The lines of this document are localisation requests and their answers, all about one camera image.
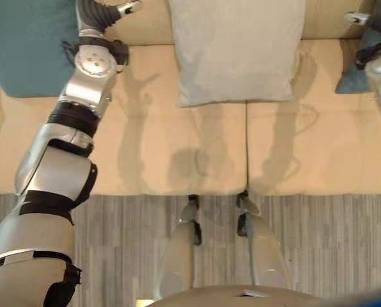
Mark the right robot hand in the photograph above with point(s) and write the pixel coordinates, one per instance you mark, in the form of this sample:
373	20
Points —
374	14

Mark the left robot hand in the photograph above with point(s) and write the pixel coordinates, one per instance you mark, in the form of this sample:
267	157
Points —
96	14

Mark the teal cushion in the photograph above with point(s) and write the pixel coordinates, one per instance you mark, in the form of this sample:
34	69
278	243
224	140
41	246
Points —
27	44
353	75

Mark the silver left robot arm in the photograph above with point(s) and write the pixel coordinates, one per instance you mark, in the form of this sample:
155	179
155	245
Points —
50	179

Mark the beige fabric sofa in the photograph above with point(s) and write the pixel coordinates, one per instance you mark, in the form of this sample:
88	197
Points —
190	134

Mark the light grey cushion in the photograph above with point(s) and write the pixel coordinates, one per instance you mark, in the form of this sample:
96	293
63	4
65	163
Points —
235	51

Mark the silver left robot leg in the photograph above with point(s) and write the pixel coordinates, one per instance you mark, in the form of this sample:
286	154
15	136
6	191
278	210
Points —
179	246

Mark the silver robot leg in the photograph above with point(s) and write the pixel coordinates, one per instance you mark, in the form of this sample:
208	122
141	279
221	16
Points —
179	246
262	243

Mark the silver right robot leg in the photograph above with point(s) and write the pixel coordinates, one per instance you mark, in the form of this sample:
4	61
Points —
262	243

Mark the silver robot torso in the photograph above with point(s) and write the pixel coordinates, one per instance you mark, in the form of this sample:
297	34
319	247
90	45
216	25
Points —
238	297

